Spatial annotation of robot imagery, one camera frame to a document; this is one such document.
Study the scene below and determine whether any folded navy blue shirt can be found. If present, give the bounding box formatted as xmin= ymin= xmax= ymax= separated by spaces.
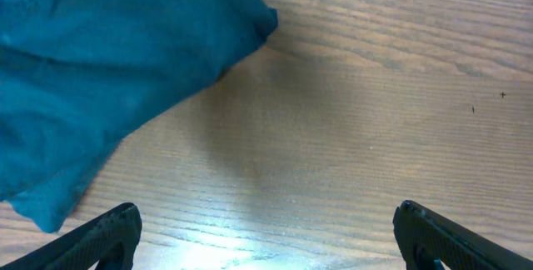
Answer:
xmin=1 ymin=0 xmax=278 ymax=233

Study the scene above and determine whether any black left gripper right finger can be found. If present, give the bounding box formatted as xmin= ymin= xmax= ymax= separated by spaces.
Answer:
xmin=392 ymin=200 xmax=532 ymax=270

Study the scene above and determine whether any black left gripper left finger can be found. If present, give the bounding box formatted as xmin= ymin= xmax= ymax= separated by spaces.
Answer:
xmin=1 ymin=202 xmax=142 ymax=270

